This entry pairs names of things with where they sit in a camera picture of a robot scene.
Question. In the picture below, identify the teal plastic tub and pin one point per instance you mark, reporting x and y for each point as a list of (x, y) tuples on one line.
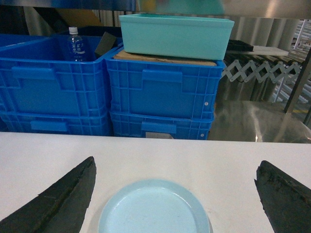
[(176, 36)]

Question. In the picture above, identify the white board on conveyor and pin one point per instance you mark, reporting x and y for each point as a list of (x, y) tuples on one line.
[(240, 47)]

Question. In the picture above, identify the blue crate lower right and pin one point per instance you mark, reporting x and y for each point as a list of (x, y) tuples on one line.
[(136, 125)]

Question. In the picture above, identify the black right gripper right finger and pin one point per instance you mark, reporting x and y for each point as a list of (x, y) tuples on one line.
[(285, 201)]

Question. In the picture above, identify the light blue round tray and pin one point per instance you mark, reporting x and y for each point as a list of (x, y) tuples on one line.
[(154, 206)]

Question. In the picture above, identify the clear water bottle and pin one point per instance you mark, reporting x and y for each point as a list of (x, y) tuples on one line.
[(76, 45)]

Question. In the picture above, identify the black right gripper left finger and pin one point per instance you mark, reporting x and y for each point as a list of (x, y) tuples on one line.
[(59, 209)]

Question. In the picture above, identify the blue crate upper right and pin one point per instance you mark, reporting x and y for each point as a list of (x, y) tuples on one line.
[(156, 88)]

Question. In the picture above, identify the blue crate lower middle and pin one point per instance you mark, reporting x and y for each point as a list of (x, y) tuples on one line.
[(58, 124)]

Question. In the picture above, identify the blue crate upper middle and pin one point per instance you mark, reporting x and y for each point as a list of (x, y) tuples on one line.
[(38, 77)]

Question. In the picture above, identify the black foam block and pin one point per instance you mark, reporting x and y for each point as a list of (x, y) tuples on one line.
[(106, 44)]

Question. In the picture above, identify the blue crate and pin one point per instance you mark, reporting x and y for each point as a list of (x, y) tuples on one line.
[(156, 88), (58, 124), (38, 77), (136, 125)]

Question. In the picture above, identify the expandable roller conveyor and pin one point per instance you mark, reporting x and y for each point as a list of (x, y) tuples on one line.
[(245, 68)]

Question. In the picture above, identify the brown cardboard sheet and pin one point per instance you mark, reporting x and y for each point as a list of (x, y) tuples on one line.
[(123, 55)]

